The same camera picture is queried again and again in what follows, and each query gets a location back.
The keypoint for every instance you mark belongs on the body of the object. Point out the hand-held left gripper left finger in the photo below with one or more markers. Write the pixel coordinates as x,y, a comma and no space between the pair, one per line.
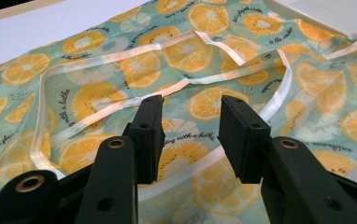
147,140

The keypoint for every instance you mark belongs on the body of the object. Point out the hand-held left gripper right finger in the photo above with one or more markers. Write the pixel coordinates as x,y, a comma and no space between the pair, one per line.
245,143

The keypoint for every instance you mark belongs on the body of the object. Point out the orange slice print cloth bag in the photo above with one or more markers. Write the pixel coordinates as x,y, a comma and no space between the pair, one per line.
204,102

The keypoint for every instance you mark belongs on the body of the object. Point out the white plastic tray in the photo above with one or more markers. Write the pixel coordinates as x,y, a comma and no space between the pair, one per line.
323,12

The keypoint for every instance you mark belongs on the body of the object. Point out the white paper table cover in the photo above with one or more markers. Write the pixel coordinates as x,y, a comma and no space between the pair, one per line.
27,31

